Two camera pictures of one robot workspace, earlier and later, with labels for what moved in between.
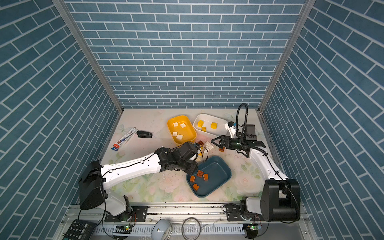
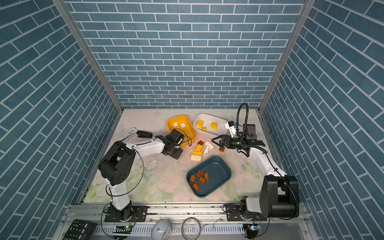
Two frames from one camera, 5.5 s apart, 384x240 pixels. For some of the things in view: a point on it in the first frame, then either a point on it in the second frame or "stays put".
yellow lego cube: (200, 123) stays put
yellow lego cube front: (214, 125) stays put
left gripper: (193, 168) to (178, 154)
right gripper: (223, 141) stays put
